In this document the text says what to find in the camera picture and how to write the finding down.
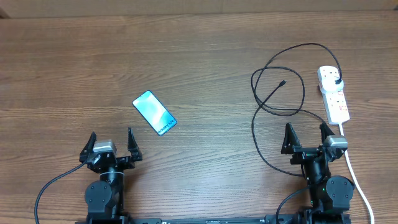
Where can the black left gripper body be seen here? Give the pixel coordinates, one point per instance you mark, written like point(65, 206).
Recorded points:
point(124, 163)

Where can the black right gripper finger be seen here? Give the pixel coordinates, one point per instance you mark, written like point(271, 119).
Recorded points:
point(291, 143)
point(325, 131)

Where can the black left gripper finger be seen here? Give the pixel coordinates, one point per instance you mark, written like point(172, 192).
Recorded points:
point(132, 147)
point(88, 149)

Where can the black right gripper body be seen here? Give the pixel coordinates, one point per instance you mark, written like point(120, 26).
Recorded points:
point(316, 168)

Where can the blue Galaxy smartphone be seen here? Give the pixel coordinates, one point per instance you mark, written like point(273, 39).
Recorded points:
point(154, 112)

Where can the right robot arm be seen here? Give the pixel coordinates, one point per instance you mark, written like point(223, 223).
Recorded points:
point(329, 195)

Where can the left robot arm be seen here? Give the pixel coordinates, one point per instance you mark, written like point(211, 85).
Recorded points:
point(105, 197)

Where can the white charger adapter plug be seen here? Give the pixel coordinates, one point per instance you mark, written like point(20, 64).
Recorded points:
point(330, 85)

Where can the white power strip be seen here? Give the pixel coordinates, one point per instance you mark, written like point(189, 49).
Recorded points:
point(335, 103)

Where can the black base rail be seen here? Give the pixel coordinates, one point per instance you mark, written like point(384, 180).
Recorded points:
point(268, 219)

